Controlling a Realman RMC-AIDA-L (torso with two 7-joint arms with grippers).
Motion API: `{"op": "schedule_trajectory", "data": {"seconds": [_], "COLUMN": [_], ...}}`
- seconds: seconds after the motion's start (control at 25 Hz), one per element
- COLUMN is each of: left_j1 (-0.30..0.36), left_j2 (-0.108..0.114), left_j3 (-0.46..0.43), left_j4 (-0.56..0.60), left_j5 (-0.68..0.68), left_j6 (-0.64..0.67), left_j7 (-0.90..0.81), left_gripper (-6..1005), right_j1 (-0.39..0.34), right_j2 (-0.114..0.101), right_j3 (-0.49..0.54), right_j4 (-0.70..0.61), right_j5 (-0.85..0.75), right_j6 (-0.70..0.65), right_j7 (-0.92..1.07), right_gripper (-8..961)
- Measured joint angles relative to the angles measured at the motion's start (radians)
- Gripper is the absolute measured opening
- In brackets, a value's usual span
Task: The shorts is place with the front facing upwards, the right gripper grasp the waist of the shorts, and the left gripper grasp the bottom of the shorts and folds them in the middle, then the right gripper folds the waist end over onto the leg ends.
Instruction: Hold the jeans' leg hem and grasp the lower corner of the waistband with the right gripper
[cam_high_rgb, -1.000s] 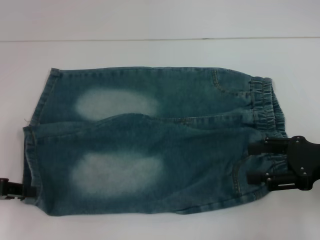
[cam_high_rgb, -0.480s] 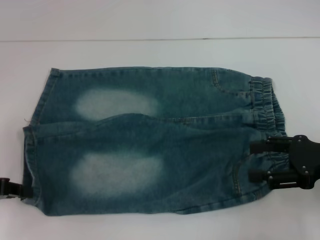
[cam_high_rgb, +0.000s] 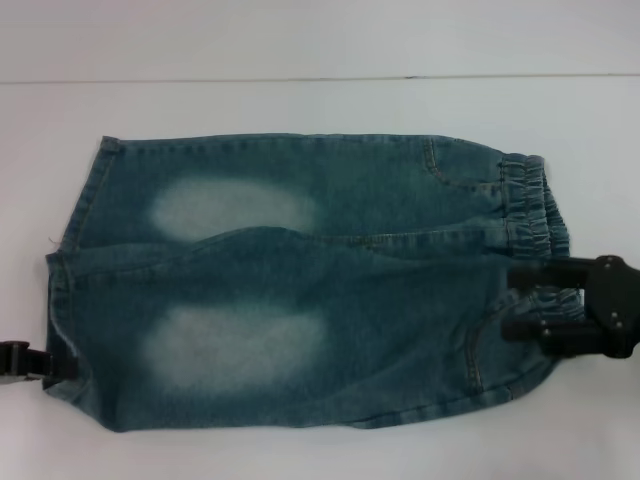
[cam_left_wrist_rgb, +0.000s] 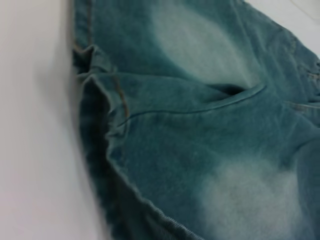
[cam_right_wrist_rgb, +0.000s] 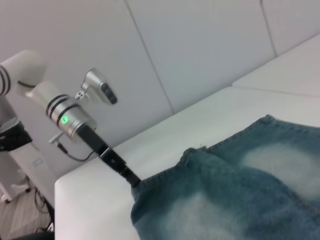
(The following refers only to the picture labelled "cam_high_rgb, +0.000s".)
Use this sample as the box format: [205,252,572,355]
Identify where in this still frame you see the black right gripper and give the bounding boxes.
[501,254,640,359]

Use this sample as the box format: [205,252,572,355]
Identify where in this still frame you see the blue denim shorts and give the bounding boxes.
[42,130,586,434]

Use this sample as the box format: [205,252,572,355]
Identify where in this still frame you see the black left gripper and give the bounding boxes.
[0,339,81,386]

